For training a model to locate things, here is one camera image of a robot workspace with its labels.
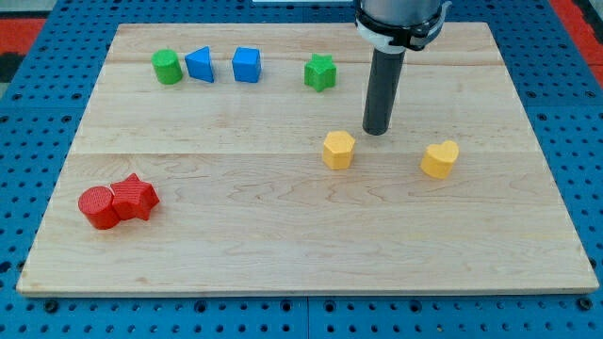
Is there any green star block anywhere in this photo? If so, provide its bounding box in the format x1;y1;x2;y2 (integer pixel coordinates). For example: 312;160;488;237
304;54;337;92

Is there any red star block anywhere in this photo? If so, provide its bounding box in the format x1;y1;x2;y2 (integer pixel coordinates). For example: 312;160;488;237
110;173;159;220

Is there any yellow hexagon block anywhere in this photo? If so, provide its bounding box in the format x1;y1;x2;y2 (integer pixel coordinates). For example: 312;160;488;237
322;131;355;170

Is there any wooden board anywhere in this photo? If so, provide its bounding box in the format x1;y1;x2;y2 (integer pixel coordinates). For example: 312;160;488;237
17;23;599;298

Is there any blue cube block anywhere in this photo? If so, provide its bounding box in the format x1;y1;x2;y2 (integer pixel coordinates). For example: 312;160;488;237
232;46;262;83

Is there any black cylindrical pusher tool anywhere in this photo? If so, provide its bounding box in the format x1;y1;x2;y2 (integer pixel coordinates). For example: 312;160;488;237
363;49;405;136

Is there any yellow heart block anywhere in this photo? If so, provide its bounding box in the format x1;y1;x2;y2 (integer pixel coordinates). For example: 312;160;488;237
419;140;460;179

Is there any blue triangle block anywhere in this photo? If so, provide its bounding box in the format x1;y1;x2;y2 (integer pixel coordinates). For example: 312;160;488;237
185;46;215;83

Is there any green cylinder block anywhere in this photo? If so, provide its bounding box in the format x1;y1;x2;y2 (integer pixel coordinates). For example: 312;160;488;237
151;49;183;85

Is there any red cylinder block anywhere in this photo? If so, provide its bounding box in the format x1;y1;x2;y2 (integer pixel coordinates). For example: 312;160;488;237
78;186;121;230

